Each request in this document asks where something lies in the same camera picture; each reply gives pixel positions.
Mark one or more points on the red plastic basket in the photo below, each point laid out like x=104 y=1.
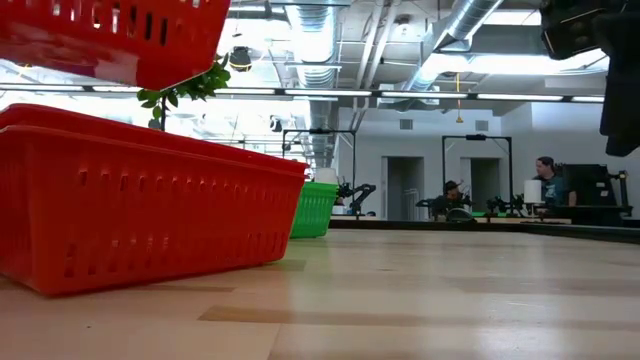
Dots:
x=100 y=45
x=150 y=220

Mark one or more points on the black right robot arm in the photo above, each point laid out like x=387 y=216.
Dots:
x=622 y=100

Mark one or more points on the black background robot arm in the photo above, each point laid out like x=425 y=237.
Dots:
x=362 y=192

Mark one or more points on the person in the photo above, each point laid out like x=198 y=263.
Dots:
x=452 y=195
x=550 y=185

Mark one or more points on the black ceiling speaker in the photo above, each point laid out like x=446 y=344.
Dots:
x=240 y=59

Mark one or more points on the green leafy plant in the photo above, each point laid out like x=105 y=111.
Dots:
x=200 y=85

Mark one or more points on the white paper roll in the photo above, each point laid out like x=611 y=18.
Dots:
x=533 y=192

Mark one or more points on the black background monitor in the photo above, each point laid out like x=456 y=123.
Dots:
x=585 y=185

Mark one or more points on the black background station frame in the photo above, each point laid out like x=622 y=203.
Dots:
x=475 y=137
x=320 y=132

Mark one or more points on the long ceiling light rail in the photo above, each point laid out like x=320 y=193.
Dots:
x=425 y=94

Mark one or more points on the black metal table frame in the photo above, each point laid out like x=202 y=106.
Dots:
x=500 y=227

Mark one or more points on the silver ceiling duct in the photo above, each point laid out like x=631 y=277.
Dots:
x=462 y=22

